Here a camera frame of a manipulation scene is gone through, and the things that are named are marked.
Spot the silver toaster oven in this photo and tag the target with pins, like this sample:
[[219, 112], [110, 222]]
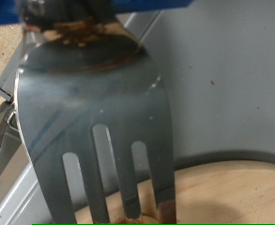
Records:
[[221, 93]]

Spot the round wooden plate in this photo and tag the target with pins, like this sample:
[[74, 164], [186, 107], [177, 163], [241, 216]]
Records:
[[231, 200]]

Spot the metal spatula with blue block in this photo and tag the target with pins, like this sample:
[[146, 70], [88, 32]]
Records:
[[90, 93]]

